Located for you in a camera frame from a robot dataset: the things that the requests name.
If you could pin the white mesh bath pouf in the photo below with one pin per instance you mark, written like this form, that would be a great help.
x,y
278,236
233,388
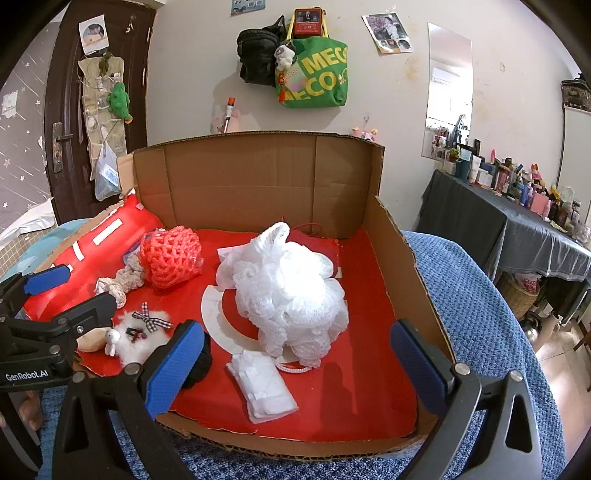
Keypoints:
x,y
286,295

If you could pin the white wall paper sheet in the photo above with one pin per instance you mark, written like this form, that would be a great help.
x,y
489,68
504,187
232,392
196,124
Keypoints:
x,y
9,102

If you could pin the black yarn ball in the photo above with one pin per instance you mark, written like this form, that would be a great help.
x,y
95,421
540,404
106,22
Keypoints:
x,y
201,364

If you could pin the white tissue packet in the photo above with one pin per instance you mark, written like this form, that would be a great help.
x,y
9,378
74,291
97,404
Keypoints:
x,y
263,387

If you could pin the brown cardboard box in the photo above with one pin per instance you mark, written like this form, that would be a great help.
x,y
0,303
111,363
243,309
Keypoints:
x,y
258,175

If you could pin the grey cloth covered table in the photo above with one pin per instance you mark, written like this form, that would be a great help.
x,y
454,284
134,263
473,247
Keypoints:
x,y
485,221

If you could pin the white plastic sheet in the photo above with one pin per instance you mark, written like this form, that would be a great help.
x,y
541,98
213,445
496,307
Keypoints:
x,y
27,221

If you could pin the green tote bag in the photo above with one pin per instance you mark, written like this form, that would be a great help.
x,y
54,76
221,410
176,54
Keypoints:
x,y
318,74

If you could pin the green plush toy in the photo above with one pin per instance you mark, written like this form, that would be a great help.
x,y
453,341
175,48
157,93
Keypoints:
x,y
120,99

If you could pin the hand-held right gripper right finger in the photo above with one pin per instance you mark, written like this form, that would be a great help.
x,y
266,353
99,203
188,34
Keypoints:
x,y
418,364

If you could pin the wall mirror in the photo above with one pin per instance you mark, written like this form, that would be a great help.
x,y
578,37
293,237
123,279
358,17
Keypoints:
x,y
450,92

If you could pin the red mesh bath sponge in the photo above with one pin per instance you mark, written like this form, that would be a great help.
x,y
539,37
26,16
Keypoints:
x,y
171,258

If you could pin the dark wooden door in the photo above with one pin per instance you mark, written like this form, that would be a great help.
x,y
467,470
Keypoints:
x,y
64,92

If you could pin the patterned storage case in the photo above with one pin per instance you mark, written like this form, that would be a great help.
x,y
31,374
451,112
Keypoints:
x,y
577,94

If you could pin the small red bag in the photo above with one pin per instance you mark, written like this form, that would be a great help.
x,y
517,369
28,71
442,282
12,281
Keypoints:
x,y
308,23

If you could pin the photo wall poster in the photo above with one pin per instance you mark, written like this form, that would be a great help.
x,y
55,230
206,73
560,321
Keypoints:
x,y
388,32

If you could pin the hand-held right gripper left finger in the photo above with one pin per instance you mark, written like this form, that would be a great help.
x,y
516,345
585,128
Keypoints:
x,y
173,364

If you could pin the wicker basket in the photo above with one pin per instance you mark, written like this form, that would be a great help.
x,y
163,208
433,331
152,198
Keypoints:
x,y
517,295

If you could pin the white fluffy walrus plush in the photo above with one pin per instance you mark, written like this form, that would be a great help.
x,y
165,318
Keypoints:
x,y
143,341

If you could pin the white stick with red cap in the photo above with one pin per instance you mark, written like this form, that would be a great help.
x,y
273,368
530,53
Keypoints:
x,y
228,115

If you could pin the round photo door poster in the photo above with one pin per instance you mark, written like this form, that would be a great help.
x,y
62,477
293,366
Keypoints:
x,y
93,34

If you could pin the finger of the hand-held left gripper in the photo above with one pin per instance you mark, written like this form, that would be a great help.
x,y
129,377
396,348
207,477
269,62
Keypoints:
x,y
87,311
46,279

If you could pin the beige hanging door organizer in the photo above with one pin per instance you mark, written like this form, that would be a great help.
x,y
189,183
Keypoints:
x,y
92,106

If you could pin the blue wall poster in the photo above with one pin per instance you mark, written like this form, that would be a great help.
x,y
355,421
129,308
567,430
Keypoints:
x,y
247,5

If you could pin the clear hanging plastic bag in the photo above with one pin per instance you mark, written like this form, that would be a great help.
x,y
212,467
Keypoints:
x,y
106,175

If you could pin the white wardrobe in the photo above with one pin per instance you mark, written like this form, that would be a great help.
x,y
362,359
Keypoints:
x,y
577,147

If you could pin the small pink toy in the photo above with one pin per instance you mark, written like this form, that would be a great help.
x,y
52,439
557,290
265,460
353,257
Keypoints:
x,y
364,134

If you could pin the grid pattern mat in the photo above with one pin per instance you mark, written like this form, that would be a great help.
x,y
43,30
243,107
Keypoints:
x,y
9,251

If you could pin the light blue bedsheet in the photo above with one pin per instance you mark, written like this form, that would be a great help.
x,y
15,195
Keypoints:
x,y
69,230

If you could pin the red plastic box liner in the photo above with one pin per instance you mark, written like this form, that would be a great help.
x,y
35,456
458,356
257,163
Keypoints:
x,y
360,369

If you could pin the person's left hand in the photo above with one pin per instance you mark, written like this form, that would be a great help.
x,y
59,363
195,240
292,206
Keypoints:
x,y
32,410

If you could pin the black backpack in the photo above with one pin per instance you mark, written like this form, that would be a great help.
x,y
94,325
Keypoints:
x,y
256,55

